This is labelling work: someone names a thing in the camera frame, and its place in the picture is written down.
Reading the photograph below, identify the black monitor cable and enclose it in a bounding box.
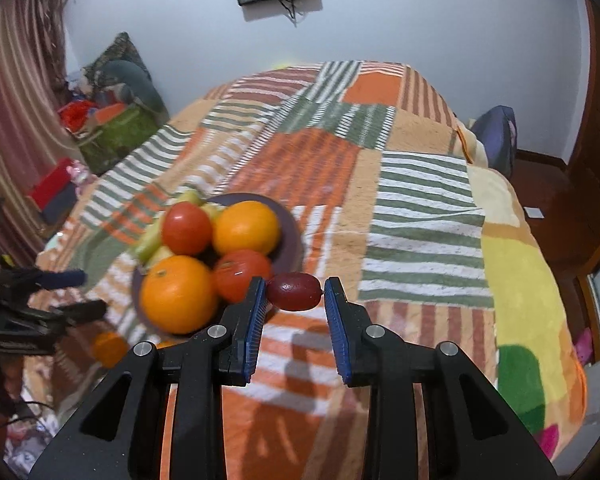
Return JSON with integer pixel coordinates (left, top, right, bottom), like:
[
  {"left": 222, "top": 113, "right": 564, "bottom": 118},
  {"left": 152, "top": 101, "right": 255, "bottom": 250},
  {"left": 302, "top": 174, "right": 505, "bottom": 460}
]
[{"left": 277, "top": 0, "right": 301, "bottom": 26}]

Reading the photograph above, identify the purple plate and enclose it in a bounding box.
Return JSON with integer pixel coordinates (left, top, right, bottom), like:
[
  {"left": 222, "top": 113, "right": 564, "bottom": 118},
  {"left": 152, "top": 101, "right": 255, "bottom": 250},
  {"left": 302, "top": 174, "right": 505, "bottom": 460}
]
[{"left": 131, "top": 192, "right": 305, "bottom": 333}]

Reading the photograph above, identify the striped patchwork blanket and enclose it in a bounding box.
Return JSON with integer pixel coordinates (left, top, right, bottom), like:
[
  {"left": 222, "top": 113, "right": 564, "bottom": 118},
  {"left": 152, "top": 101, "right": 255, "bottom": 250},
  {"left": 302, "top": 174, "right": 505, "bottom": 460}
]
[{"left": 22, "top": 60, "right": 588, "bottom": 480}]

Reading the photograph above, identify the striped red curtain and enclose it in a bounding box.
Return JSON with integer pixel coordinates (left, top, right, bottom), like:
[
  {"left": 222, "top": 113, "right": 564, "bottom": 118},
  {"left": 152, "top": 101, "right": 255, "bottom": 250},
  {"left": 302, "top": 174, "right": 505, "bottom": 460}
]
[{"left": 0, "top": 0, "right": 81, "bottom": 201}]

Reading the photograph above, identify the dark red date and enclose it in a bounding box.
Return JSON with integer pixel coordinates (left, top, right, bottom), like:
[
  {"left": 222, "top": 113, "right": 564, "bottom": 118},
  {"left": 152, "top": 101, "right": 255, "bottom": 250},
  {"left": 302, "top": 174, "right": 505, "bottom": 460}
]
[{"left": 266, "top": 272, "right": 326, "bottom": 311}]

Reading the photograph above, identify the red tomato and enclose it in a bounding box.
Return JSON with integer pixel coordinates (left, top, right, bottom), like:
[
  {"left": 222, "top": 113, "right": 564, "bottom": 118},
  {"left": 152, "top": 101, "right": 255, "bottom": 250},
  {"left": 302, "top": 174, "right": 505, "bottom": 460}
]
[
  {"left": 214, "top": 250, "right": 273, "bottom": 304},
  {"left": 161, "top": 201, "right": 213, "bottom": 256}
]

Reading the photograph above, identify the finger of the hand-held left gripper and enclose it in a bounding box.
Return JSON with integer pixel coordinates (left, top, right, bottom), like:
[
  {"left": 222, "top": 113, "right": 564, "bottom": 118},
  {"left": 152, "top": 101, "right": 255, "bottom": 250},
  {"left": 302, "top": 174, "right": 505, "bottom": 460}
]
[
  {"left": 0, "top": 268, "right": 88, "bottom": 295},
  {"left": 27, "top": 300, "right": 107, "bottom": 332}
]

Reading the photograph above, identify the pink toy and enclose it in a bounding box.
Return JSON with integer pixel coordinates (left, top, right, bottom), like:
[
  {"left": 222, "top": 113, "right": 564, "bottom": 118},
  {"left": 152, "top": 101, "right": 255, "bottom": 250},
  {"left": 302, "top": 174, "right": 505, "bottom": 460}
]
[{"left": 67, "top": 160, "right": 92, "bottom": 187}]

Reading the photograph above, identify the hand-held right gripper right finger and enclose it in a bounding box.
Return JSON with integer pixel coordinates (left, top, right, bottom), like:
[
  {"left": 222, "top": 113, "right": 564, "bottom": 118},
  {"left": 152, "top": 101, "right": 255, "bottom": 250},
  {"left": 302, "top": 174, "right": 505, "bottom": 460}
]
[{"left": 322, "top": 276, "right": 558, "bottom": 480}]

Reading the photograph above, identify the red plastic bag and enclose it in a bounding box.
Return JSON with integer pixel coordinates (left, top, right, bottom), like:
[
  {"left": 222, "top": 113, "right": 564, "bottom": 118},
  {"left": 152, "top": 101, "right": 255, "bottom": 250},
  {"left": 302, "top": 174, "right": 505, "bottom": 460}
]
[{"left": 57, "top": 101, "right": 98, "bottom": 128}]

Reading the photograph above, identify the corn cob piece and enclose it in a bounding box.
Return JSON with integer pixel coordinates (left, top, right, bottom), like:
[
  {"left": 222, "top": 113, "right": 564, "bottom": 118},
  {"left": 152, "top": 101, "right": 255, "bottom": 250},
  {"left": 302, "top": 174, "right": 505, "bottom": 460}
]
[
  {"left": 177, "top": 189, "right": 227, "bottom": 222},
  {"left": 132, "top": 220, "right": 175, "bottom": 267}
]

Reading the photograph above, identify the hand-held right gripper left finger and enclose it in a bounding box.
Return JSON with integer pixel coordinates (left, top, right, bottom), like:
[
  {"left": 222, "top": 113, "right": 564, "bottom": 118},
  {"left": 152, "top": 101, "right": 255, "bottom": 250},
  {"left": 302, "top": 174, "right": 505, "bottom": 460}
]
[{"left": 27, "top": 276, "right": 268, "bottom": 480}]

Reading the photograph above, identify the green storage box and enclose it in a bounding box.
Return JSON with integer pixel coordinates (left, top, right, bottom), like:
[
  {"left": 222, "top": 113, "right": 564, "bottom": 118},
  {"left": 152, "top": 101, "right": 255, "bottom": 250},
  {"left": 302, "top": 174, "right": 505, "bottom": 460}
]
[{"left": 77, "top": 105, "right": 163, "bottom": 173}]

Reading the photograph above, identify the large orange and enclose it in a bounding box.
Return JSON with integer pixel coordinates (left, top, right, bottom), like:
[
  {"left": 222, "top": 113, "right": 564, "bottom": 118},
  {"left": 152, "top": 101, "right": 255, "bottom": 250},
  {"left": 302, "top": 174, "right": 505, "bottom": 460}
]
[
  {"left": 211, "top": 200, "right": 282, "bottom": 256},
  {"left": 140, "top": 255, "right": 220, "bottom": 335}
]

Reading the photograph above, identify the grey blue bag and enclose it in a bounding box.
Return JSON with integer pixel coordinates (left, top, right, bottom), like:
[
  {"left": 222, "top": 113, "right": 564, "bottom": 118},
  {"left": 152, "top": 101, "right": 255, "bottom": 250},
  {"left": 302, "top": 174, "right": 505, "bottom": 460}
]
[{"left": 472, "top": 105, "right": 518, "bottom": 178}]

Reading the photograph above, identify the pink object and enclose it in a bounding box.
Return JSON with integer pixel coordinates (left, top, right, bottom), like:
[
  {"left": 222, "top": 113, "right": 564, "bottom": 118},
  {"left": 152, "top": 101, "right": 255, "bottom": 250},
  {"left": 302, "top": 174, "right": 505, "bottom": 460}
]
[{"left": 575, "top": 327, "right": 593, "bottom": 361}]

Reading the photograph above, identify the patterned cushion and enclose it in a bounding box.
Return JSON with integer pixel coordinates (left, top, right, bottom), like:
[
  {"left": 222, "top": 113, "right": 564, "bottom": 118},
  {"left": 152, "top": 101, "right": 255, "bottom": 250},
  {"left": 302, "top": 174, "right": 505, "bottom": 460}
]
[{"left": 82, "top": 31, "right": 153, "bottom": 91}]

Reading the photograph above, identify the red box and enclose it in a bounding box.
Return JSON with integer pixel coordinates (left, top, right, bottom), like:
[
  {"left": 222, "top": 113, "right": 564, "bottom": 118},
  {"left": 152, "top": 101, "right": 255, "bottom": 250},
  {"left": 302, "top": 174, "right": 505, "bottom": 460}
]
[{"left": 29, "top": 157, "right": 76, "bottom": 211}]

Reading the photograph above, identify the small orange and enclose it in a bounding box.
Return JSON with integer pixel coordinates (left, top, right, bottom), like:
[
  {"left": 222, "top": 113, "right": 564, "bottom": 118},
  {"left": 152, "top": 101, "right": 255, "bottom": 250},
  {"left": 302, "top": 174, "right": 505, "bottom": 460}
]
[{"left": 92, "top": 331, "right": 130, "bottom": 368}]

